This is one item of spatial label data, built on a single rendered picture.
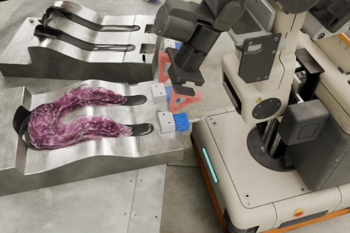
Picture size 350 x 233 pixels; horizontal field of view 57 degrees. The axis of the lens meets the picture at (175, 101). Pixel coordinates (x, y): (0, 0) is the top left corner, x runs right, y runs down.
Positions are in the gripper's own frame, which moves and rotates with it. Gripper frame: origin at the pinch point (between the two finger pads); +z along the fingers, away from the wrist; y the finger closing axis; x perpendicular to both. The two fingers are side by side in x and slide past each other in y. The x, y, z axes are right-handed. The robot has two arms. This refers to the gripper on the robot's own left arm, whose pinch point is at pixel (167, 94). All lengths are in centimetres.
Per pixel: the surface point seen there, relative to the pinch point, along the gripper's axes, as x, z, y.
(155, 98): 4.8, 11.2, -10.6
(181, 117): 9.6, 9.4, -2.7
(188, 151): 65, 79, -47
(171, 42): 15.8, 8.0, -36.9
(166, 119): 5.3, 10.1, -2.0
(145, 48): 6.5, 10.8, -34.0
